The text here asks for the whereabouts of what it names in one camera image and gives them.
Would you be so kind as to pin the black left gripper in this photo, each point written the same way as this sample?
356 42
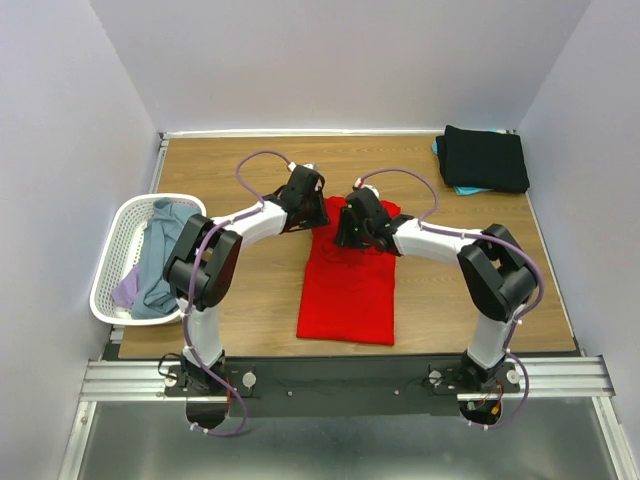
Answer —
322 217

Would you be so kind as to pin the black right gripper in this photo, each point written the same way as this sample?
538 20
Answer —
342 235

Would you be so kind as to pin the red t shirt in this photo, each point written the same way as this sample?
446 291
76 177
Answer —
348 294

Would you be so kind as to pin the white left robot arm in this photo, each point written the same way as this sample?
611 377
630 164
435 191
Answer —
201 267

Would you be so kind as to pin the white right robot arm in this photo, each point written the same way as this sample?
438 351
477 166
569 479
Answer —
504 283

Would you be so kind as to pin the cyan folded t shirt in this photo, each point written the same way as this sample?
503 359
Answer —
467 190

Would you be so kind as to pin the black folded t shirt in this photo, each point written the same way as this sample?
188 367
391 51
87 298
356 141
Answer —
518 177

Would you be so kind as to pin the grey blue t shirt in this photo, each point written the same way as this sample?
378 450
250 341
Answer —
154 298

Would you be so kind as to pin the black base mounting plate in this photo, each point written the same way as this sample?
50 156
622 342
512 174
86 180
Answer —
338 386

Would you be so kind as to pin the white laundry basket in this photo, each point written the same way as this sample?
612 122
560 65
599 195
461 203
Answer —
121 253

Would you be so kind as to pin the lavender t shirt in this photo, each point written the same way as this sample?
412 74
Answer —
126 293

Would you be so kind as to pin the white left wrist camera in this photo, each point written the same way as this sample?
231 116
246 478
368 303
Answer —
291 166

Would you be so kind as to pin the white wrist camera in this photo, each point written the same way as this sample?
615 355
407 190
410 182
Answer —
360 184
291 166

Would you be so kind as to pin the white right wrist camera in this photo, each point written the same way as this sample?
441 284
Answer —
360 184

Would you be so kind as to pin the aluminium frame rail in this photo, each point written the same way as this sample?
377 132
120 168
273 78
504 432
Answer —
549 377

